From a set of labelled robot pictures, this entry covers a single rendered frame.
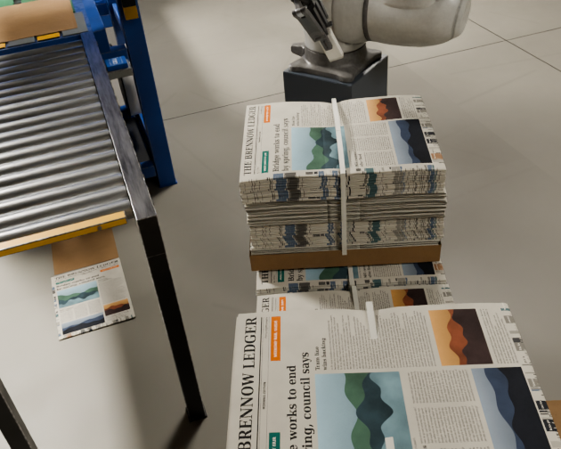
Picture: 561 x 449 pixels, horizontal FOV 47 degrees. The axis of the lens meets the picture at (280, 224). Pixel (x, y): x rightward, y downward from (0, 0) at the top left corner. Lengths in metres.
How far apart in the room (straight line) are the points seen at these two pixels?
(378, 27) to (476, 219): 1.44
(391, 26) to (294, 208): 0.54
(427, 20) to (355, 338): 0.85
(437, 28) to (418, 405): 0.94
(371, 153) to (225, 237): 1.61
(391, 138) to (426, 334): 0.50
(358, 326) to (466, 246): 1.83
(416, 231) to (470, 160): 1.95
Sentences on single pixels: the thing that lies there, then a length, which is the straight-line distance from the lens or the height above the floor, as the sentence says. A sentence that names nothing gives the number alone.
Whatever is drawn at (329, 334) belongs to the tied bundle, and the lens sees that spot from 0.87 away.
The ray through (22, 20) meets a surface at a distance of 3.05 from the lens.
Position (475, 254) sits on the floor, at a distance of 2.65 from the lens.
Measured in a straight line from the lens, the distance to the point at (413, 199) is 1.21.
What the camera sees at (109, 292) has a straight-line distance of 2.61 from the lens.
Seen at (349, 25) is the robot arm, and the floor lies 1.13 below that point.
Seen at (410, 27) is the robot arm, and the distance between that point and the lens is 1.53.
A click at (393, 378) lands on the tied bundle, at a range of 0.82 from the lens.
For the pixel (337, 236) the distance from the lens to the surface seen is 1.25.
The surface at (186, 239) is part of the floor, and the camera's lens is 2.78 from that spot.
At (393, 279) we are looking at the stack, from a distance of 1.28.
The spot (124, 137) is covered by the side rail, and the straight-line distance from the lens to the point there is 1.92.
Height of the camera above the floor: 1.70
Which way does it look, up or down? 38 degrees down
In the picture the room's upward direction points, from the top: 6 degrees counter-clockwise
